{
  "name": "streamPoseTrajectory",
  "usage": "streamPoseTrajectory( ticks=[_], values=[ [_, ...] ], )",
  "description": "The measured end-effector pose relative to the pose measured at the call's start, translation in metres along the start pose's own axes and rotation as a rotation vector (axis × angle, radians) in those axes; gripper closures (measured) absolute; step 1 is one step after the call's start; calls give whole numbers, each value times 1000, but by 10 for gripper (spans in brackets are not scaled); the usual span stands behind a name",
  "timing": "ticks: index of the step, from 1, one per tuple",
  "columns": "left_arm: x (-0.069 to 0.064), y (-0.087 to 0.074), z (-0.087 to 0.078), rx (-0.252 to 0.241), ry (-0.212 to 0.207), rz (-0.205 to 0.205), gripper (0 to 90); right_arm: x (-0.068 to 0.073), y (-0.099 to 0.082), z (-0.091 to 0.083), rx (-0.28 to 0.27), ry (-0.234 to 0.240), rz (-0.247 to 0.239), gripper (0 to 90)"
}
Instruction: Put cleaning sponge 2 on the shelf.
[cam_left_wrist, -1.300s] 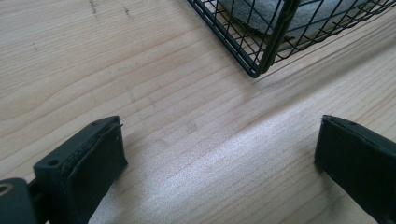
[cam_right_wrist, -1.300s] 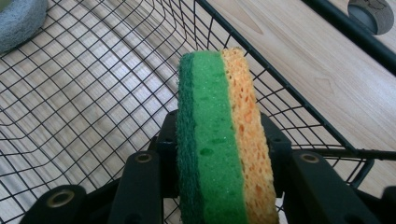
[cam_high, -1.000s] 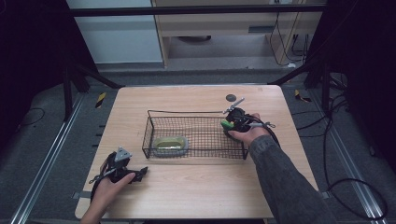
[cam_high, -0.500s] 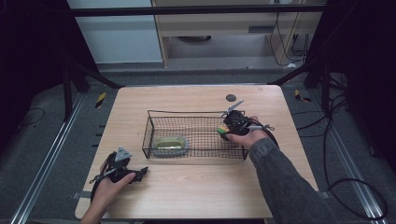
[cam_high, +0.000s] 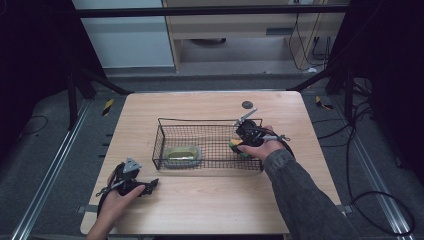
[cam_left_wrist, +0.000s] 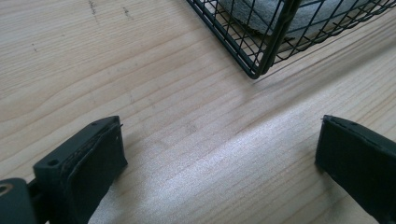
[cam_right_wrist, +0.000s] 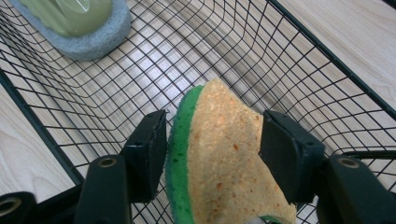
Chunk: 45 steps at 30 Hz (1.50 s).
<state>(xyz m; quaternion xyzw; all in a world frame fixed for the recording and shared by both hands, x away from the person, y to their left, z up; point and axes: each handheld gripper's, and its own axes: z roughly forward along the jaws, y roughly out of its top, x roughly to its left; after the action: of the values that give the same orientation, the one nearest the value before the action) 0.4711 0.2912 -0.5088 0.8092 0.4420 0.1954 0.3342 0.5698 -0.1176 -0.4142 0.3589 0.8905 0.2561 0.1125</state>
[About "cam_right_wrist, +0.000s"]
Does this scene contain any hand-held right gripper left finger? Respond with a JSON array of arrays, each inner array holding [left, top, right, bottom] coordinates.
[[120, 108, 169, 204]]

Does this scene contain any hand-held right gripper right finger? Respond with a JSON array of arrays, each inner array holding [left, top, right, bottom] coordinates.
[[258, 109, 326, 205]]

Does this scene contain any yellow and green sponge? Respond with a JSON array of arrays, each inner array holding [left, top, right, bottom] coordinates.
[[164, 77, 298, 224]]

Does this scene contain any black wire mesh basket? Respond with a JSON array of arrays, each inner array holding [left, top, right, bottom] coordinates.
[[0, 0, 396, 224]]

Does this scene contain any grey sponge with green handle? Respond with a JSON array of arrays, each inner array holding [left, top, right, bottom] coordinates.
[[8, 0, 133, 62]]

